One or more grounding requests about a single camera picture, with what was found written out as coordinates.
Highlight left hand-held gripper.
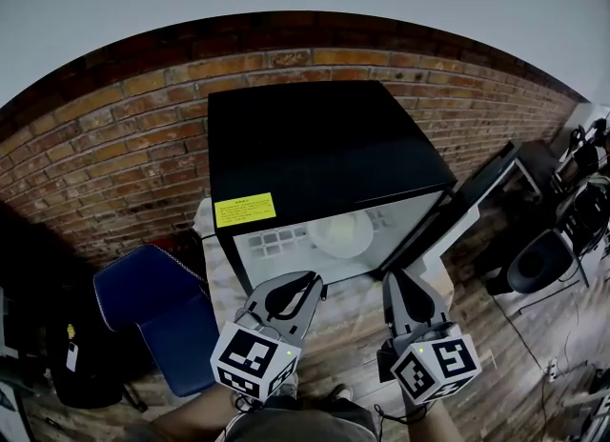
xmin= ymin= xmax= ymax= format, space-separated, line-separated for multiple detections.
xmin=210 ymin=269 xmax=325 ymax=402

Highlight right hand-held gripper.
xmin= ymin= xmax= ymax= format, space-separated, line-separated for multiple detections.
xmin=378 ymin=271 xmax=480 ymax=406

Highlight white round plate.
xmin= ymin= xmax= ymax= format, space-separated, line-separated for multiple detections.
xmin=307 ymin=211 xmax=376 ymax=261

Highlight black mini fridge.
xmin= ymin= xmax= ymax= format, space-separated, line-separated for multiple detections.
xmin=207 ymin=80 xmax=523 ymax=296

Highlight person's left forearm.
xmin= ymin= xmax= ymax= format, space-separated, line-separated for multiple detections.
xmin=151 ymin=381 xmax=250 ymax=442

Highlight person's right forearm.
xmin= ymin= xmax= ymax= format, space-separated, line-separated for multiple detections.
xmin=401 ymin=392 xmax=455 ymax=442

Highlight table with pale tablecloth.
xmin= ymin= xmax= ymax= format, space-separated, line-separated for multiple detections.
xmin=193 ymin=196 xmax=458 ymax=339

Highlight person's left shoe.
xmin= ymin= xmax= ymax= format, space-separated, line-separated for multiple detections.
xmin=279 ymin=372 xmax=300 ymax=399

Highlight person's shoe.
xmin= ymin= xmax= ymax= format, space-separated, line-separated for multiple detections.
xmin=279 ymin=372 xmax=300 ymax=399
xmin=328 ymin=383 xmax=355 ymax=404

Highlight yellow rectangular sticker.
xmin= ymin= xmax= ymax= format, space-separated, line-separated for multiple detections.
xmin=213 ymin=191 xmax=277 ymax=229

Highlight person's right shoe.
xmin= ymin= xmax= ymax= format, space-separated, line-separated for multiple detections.
xmin=328 ymin=383 xmax=355 ymax=404

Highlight person's dark shorts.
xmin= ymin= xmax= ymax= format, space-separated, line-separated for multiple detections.
xmin=227 ymin=395 xmax=378 ymax=442

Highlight blue padded chair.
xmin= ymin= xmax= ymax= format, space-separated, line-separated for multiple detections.
xmin=93 ymin=244 xmax=221 ymax=398

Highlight grey shell chair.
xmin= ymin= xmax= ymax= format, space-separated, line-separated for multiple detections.
xmin=504 ymin=228 xmax=593 ymax=296

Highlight black office chair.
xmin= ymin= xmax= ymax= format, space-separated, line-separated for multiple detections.
xmin=45 ymin=282 xmax=150 ymax=412

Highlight white wire fridge shelf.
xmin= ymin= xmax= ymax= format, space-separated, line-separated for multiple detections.
xmin=245 ymin=206 xmax=397 ymax=260

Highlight black floor cable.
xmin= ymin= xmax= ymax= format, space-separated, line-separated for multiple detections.
xmin=490 ymin=294 xmax=554 ymax=374

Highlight black left wrist cord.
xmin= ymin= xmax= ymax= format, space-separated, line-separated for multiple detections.
xmin=230 ymin=391 xmax=264 ymax=415

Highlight black wrist cord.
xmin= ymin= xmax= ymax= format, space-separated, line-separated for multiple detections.
xmin=374 ymin=403 xmax=429 ymax=426
xmin=230 ymin=391 xmax=264 ymax=415

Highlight black right wrist cord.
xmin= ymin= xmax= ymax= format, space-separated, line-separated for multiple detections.
xmin=374 ymin=403 xmax=429 ymax=426

